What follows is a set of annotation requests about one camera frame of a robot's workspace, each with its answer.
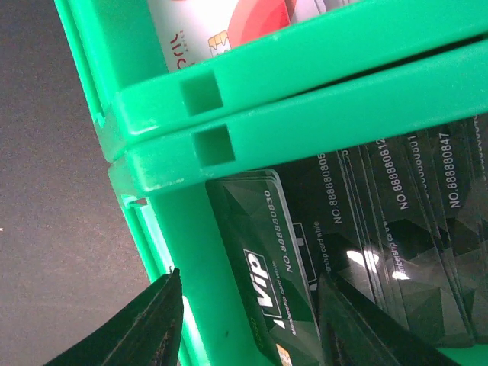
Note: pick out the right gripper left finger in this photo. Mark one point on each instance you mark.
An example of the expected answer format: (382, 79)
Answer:
(147, 331)

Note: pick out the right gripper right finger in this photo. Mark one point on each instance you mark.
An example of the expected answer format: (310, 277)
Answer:
(355, 331)

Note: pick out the black VIP card stack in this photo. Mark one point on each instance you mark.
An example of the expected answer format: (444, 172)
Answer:
(403, 219)

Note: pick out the green bin with black cards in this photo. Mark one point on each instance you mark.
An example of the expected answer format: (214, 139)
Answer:
(160, 183)

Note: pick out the green bin with red cards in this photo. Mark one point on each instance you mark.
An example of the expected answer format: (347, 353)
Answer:
(133, 96)

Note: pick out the red white card stack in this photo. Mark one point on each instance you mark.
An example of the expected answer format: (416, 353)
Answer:
(193, 31)

